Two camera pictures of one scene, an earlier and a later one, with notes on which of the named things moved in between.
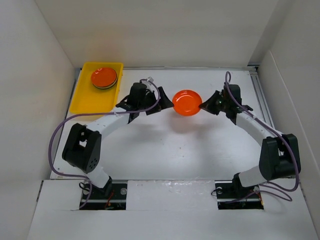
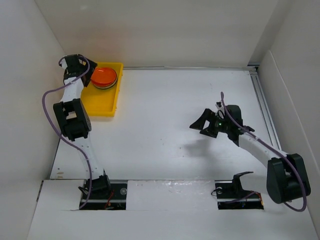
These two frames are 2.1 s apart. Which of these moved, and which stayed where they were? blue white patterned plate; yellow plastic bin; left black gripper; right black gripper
Moved: right black gripper; left black gripper
Stayed: blue white patterned plate; yellow plastic bin
